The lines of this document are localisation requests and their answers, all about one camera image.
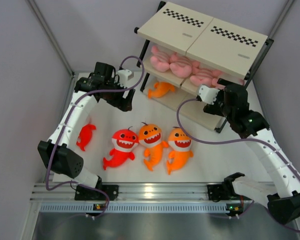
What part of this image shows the aluminium mounting rail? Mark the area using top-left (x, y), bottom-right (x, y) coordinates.
top-left (29, 181), bottom-right (300, 201)

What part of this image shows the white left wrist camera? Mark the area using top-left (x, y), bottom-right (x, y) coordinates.
top-left (116, 69), bottom-right (134, 88)

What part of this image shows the red shark plush centre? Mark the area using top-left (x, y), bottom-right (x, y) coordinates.
top-left (102, 127), bottom-right (139, 170)

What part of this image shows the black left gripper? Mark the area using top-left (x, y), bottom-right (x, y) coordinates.
top-left (100, 77), bottom-right (135, 112)

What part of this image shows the red shark plush left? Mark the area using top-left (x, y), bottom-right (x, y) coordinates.
top-left (76, 123), bottom-right (97, 152)

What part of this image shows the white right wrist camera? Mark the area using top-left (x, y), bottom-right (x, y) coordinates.
top-left (197, 84), bottom-right (220, 105)

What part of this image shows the beige three-tier shelf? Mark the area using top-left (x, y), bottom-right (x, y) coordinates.
top-left (134, 1), bottom-right (273, 132)

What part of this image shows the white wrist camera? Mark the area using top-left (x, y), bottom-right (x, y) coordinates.
top-left (197, 84), bottom-right (220, 105)
top-left (116, 69), bottom-right (134, 88)

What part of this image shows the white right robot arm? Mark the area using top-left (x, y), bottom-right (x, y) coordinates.
top-left (197, 81), bottom-right (300, 225)

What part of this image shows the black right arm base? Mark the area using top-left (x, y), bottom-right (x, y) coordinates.
top-left (206, 183), bottom-right (251, 202)

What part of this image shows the pink striped plush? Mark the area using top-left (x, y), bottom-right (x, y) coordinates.
top-left (150, 45), bottom-right (179, 74)
top-left (217, 72), bottom-right (246, 86)
top-left (189, 67), bottom-right (223, 88)
top-left (169, 52), bottom-right (200, 78)

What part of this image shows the red shark plush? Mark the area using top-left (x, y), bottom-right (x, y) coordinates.
top-left (102, 127), bottom-right (139, 170)
top-left (76, 123), bottom-right (97, 152)

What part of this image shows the orange shark plush on shelf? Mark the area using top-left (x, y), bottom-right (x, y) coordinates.
top-left (147, 81), bottom-right (175, 99)

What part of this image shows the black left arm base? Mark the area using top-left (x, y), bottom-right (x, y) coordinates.
top-left (74, 184), bottom-right (119, 201)

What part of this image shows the orange shark plush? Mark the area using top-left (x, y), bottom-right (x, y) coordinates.
top-left (166, 127), bottom-right (194, 175)
top-left (147, 81), bottom-right (175, 99)
top-left (138, 122), bottom-right (169, 171)

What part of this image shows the grey slotted cable duct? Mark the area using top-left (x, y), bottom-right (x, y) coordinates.
top-left (40, 202), bottom-right (233, 214)

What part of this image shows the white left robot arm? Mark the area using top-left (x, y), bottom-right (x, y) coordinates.
top-left (37, 62), bottom-right (135, 200)

